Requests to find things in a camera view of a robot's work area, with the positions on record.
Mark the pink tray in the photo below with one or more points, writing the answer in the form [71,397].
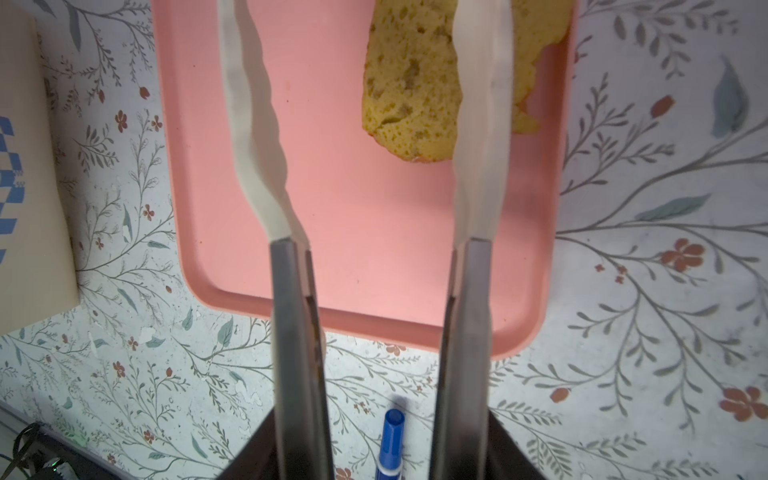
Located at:
[380,229]

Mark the checkered paper bag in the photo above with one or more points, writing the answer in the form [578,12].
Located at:
[38,278]

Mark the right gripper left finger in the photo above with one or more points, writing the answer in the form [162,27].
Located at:
[303,440]

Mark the toast slice bread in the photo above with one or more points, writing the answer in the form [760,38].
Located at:
[411,91]

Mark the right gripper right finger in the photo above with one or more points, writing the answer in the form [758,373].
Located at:
[483,35]

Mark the blue marker pen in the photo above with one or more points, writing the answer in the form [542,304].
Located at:
[390,458]

